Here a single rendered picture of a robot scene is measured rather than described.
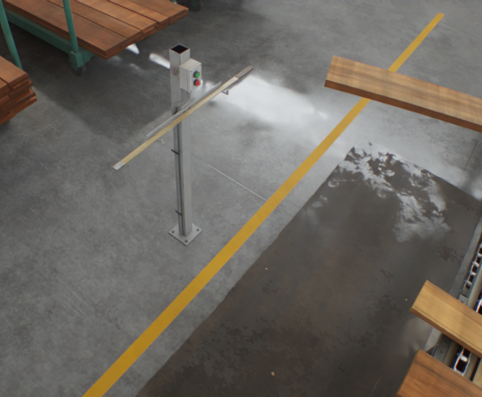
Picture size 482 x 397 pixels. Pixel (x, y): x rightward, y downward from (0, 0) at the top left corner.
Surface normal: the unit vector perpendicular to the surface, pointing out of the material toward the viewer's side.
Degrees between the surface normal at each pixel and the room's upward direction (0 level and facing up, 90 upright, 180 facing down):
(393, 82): 0
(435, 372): 0
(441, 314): 0
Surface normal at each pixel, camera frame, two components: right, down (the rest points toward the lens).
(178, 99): -0.60, 0.59
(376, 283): 0.07, -0.62
